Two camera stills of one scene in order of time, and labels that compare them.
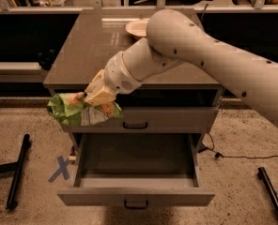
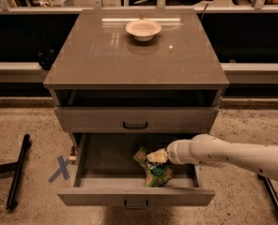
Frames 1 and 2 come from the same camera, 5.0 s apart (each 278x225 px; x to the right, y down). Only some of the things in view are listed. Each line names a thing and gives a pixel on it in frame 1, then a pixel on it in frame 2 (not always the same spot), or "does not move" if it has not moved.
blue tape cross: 63,169 does not move
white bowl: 138,27 does not move
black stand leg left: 17,167 does not move
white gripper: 117,74 -> 173,152
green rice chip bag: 72,108 -> 156,174
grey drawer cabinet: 181,98 does not move
